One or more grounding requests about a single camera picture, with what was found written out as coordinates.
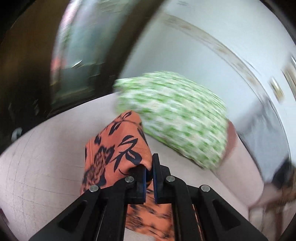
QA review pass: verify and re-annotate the orange black floral blouse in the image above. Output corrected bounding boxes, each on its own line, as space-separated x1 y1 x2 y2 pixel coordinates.
80 110 200 241

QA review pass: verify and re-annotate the pink quilted bolster cushion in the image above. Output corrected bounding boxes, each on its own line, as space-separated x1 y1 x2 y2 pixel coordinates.
215 121 281 208

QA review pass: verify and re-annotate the dark furry blanket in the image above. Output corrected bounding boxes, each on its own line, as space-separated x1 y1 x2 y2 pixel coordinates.
272 158 295 206

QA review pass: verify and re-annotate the grey pillow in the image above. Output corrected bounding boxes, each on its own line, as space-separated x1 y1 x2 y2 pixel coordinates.
235 98 291 183

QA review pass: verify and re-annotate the green white patterned pillow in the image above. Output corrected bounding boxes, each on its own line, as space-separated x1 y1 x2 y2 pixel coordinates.
113 71 228 170

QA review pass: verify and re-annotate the stained glass door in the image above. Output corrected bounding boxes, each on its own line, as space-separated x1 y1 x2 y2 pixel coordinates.
50 0 137 108

